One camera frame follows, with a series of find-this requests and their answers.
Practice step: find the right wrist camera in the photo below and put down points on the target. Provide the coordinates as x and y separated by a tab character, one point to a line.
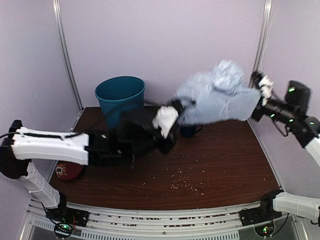
298	96

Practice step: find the right aluminium frame post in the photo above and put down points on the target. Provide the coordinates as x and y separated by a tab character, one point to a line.
263	34

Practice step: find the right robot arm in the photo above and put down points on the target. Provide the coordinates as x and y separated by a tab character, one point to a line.
298	161

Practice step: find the dark blue enamel mug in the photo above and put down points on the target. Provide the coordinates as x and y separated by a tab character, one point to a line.
188	131

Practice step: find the teal plastic trash bin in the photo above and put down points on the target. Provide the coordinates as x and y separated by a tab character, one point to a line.
119	94

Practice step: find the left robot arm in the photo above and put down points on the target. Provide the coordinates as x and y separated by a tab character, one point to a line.
88	147

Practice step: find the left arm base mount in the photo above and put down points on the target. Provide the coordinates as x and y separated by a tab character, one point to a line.
66	222

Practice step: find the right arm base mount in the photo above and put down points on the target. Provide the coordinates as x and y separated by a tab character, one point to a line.
263	221

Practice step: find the aluminium frame post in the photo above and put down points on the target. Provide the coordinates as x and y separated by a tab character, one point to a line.
263	34
66	57

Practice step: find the red floral bowl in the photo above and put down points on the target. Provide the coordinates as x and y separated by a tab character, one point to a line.
66	171

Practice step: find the left aluminium frame post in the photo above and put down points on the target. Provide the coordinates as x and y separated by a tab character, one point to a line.
66	57

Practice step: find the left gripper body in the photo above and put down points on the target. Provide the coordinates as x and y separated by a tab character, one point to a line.
167	148

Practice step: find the translucent blue plastic trash bag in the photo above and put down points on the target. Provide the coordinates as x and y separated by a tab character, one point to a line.
220	94

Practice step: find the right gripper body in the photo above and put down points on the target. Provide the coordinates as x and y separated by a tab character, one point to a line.
284	114

